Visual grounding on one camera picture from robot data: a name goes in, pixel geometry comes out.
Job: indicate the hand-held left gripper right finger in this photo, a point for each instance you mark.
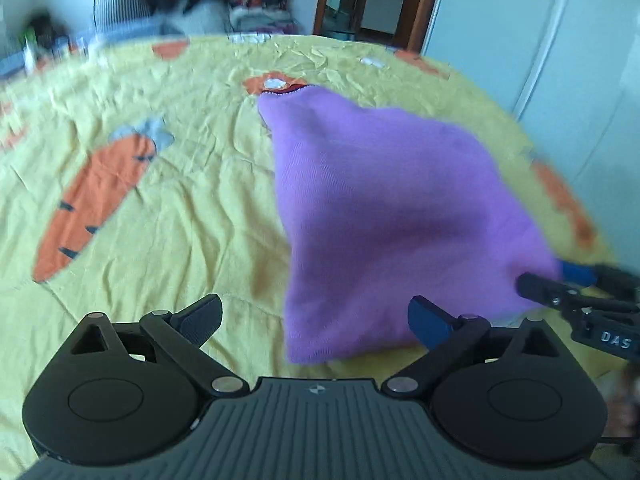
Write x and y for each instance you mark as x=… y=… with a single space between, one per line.
x=430 y=322

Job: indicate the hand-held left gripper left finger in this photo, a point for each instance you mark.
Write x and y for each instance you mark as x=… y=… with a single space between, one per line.
x=200 y=317

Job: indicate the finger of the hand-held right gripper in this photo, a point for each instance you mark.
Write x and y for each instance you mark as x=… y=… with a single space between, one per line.
x=577 y=272
x=545 y=290

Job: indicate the purple sweater with red collar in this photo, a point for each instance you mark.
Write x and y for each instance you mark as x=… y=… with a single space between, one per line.
x=390 y=220

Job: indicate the stack of folded clothes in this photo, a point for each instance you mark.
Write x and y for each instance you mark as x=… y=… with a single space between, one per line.
x=262 y=5

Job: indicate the yellow floral carrot bedsheet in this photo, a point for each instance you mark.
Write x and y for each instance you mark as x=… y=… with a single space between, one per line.
x=175 y=240

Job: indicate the white wardrobe with flower stickers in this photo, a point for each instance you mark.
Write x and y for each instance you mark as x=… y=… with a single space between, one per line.
x=525 y=60

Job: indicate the light grey bundle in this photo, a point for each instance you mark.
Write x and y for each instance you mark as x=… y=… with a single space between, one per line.
x=205 y=17

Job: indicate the houndstooth bag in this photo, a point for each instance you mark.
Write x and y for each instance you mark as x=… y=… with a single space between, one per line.
x=122 y=5

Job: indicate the dark brown bag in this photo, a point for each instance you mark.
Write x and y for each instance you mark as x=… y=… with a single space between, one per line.
x=40 y=27

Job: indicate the wooden door frame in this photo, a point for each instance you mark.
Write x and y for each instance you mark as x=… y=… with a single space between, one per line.
x=427 y=5

